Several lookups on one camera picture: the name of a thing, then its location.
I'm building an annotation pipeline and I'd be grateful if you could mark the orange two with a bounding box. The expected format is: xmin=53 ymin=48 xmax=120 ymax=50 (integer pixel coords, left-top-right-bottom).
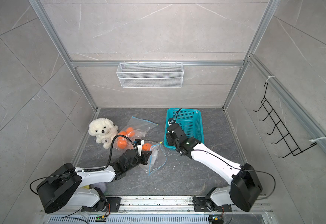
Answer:
xmin=142 ymin=143 xmax=152 ymax=151

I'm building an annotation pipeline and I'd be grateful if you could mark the clear zip-top bag blue seal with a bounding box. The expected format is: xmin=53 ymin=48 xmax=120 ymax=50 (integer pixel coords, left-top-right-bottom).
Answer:
xmin=139 ymin=141 xmax=167 ymax=175

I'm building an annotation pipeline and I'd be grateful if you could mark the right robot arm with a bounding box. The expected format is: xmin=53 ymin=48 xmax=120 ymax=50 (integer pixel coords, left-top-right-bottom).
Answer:
xmin=166 ymin=123 xmax=263 ymax=212

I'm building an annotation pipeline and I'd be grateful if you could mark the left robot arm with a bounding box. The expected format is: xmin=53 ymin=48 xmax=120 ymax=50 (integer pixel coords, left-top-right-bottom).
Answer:
xmin=37 ymin=149 xmax=152 ymax=214

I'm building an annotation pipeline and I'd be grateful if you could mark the teal plastic basket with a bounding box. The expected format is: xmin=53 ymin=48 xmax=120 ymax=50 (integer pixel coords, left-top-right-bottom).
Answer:
xmin=165 ymin=108 xmax=205 ymax=143

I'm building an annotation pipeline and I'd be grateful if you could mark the orange seven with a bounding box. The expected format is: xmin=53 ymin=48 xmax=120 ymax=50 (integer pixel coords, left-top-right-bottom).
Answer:
xmin=117 ymin=138 xmax=128 ymax=149

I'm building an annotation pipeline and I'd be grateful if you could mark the orange six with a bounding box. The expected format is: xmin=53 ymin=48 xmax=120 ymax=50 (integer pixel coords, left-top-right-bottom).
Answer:
xmin=126 ymin=127 xmax=136 ymax=137

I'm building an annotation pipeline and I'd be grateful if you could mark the purple cloth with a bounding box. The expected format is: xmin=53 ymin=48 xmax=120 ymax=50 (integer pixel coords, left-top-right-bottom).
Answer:
xmin=97 ymin=182 xmax=107 ymax=193

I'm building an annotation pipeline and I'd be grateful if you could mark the white plush dog toy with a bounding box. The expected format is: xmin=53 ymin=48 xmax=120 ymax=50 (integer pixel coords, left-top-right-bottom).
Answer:
xmin=88 ymin=118 xmax=118 ymax=149

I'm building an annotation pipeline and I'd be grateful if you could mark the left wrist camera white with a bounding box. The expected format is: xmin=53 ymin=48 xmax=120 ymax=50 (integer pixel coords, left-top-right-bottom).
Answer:
xmin=134 ymin=139 xmax=144 ymax=156

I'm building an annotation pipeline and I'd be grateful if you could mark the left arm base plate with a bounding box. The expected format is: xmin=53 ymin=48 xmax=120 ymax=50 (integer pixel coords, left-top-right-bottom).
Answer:
xmin=81 ymin=197 xmax=122 ymax=212

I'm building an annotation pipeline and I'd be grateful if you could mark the aluminium mounting rail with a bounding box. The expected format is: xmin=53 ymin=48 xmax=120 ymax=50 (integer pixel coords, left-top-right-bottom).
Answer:
xmin=39 ymin=195 xmax=273 ymax=215

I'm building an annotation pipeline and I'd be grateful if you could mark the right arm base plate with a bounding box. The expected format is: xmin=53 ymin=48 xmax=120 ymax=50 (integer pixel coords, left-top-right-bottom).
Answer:
xmin=192 ymin=197 xmax=232 ymax=212

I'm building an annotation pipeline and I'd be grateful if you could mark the black wire hook rack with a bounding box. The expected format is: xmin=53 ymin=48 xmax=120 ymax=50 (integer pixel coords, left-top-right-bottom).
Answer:
xmin=254 ymin=83 xmax=318 ymax=159

